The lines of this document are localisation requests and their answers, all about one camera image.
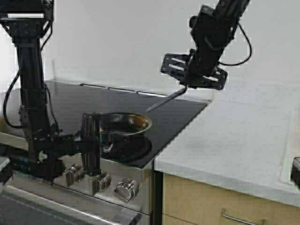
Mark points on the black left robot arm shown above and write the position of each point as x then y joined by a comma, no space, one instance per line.
27,22

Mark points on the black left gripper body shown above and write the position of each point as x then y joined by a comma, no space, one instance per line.
85,141

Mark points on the right silver stove knob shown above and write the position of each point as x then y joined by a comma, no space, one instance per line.
126,190

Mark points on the silver stove knob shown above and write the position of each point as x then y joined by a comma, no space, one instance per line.
99,183
126,190
73,174

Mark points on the dark steel frying pan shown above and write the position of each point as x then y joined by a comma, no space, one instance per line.
121,127

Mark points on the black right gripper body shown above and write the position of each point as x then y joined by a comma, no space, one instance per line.
185,69

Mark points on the black spatula with red accent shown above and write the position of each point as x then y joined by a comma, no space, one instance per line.
167,99

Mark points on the left silver stove knob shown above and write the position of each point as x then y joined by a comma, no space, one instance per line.
73,174

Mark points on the black object at left edge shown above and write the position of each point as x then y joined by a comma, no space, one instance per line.
6,172

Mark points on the stainless steel oven range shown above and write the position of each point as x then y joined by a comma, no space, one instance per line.
75,203

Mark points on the silver drawer handle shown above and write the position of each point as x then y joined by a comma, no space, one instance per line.
241,220

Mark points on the black glass stove cooktop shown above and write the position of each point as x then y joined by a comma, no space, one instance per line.
70,102

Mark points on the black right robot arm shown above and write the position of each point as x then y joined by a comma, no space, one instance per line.
212,30

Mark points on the middle silver stove knob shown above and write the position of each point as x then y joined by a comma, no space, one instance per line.
99,183

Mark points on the black device at right edge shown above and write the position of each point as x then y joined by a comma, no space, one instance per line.
295,172

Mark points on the black oven control display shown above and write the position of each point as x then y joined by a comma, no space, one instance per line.
23,164

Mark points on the light wood cabinet drawer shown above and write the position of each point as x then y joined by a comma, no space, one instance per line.
188,202

